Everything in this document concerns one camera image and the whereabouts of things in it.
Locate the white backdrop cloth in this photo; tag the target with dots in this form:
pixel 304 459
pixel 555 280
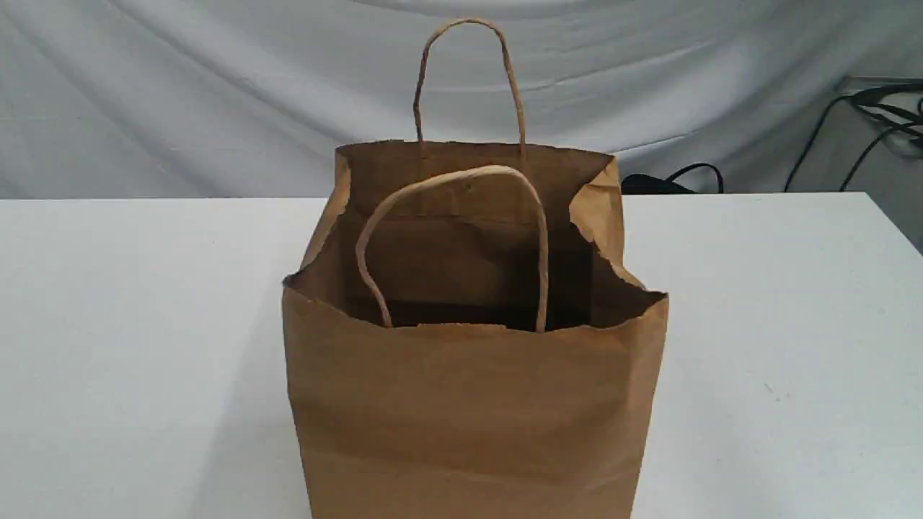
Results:
pixel 144 99

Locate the black object behind table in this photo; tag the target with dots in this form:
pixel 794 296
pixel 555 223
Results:
pixel 647 185

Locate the brown paper bag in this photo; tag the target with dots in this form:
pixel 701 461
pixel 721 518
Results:
pixel 463 339

